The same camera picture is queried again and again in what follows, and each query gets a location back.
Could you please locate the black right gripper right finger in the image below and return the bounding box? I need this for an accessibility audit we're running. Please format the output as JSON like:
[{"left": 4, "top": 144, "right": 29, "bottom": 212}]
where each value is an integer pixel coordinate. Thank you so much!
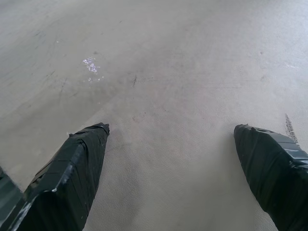
[{"left": 233, "top": 124, "right": 308, "bottom": 231}]

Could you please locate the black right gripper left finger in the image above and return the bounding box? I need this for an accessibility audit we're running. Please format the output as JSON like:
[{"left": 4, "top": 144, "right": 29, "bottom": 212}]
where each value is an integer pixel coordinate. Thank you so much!
[{"left": 0, "top": 123, "right": 110, "bottom": 231}]

